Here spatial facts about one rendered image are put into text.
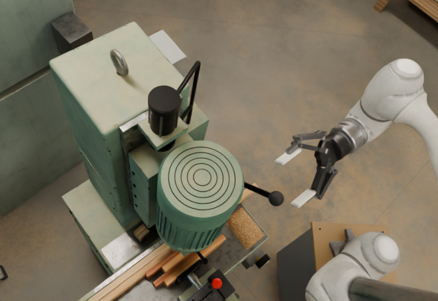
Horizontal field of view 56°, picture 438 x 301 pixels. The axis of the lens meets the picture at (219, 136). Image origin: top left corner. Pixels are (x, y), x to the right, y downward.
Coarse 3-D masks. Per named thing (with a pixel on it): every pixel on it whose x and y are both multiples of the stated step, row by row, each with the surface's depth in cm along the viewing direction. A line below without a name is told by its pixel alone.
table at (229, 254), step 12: (240, 204) 144; (252, 216) 143; (228, 228) 139; (228, 240) 137; (264, 240) 139; (216, 252) 135; (228, 252) 136; (240, 252) 136; (216, 264) 133; (228, 264) 134; (144, 276) 128; (156, 276) 129; (132, 288) 126; (144, 288) 127; (168, 288) 128; (180, 288) 128; (120, 300) 124; (132, 300) 125; (144, 300) 125; (156, 300) 126; (168, 300) 126
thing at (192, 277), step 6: (198, 264) 123; (186, 270) 122; (192, 270) 122; (180, 276) 121; (186, 276) 123; (192, 276) 124; (180, 282) 124; (192, 282) 124; (198, 282) 124; (198, 288) 123
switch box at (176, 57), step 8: (160, 32) 100; (152, 40) 98; (160, 40) 98; (168, 40) 99; (160, 48) 97; (168, 48) 98; (176, 48) 98; (168, 56) 97; (176, 56) 97; (184, 56) 97; (176, 64) 97; (184, 64) 100
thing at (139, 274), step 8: (256, 184) 144; (248, 192) 142; (240, 200) 140; (168, 248) 129; (160, 256) 128; (152, 264) 126; (136, 272) 125; (144, 272) 125; (128, 280) 123; (136, 280) 124; (120, 288) 122; (128, 288) 126; (104, 296) 120; (112, 296) 121
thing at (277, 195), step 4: (244, 184) 102; (248, 184) 101; (248, 188) 101; (252, 188) 99; (256, 188) 98; (260, 188) 98; (256, 192) 98; (260, 192) 97; (264, 192) 96; (268, 192) 95; (272, 192) 92; (276, 192) 92; (280, 192) 92; (264, 196) 96; (268, 196) 94; (272, 196) 92; (276, 196) 91; (280, 196) 91; (272, 200) 91; (276, 200) 91; (280, 200) 91; (272, 204) 92; (276, 204) 91; (280, 204) 92
